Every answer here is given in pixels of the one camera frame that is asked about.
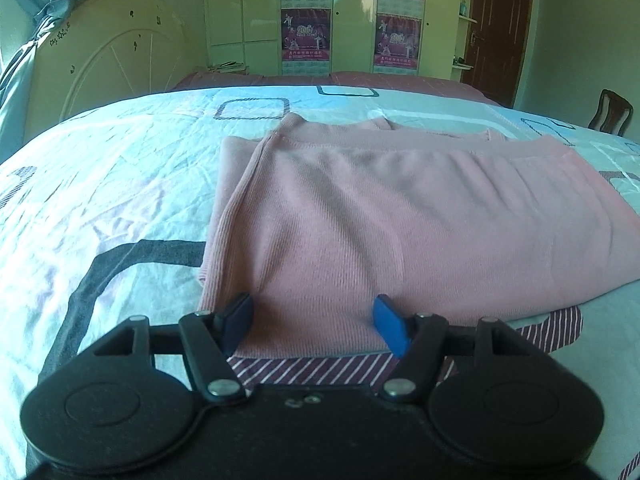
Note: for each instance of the wooden chair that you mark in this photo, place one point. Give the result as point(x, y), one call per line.
point(610, 112)

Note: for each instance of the blue curtain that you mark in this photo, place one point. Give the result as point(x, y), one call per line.
point(35, 35)

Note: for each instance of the red wall poster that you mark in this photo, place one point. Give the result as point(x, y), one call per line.
point(306, 40)
point(398, 44)

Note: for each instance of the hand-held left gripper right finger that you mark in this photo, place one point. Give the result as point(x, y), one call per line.
point(392, 325)

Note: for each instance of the pink mattress cover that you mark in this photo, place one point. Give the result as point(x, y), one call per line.
point(350, 80)

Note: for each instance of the cream corner shelf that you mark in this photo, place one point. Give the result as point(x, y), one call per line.
point(467, 20)

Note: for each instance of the cream round headboard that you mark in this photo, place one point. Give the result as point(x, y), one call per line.
point(125, 45)

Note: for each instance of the brown wooden door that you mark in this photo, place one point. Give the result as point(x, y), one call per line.
point(500, 30)

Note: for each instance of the stack of books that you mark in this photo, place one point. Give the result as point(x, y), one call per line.
point(227, 66)

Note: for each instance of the light blue patterned bedsheet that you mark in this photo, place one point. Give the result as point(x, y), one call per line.
point(100, 185)

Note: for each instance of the pink sweatshirt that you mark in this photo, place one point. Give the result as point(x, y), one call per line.
point(400, 220)

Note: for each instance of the blue bottle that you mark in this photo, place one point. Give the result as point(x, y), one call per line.
point(463, 8)

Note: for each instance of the cream wardrobe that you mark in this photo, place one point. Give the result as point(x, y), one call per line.
point(355, 10)

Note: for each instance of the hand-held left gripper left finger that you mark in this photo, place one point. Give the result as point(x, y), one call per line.
point(236, 322)

